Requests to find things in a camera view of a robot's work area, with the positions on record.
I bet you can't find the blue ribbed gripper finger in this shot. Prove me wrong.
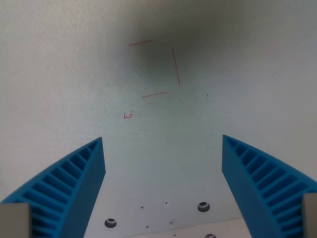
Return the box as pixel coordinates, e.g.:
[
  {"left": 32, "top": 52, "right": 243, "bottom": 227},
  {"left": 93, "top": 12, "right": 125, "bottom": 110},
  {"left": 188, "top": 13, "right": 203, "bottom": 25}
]
[
  {"left": 221, "top": 134, "right": 317, "bottom": 238},
  {"left": 0, "top": 136, "right": 106, "bottom": 238}
]

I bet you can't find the white metal mounting plate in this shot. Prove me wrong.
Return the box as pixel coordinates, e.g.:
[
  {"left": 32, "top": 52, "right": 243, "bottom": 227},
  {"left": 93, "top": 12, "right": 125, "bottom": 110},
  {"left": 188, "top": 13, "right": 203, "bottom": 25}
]
[{"left": 83, "top": 182, "right": 246, "bottom": 238}]

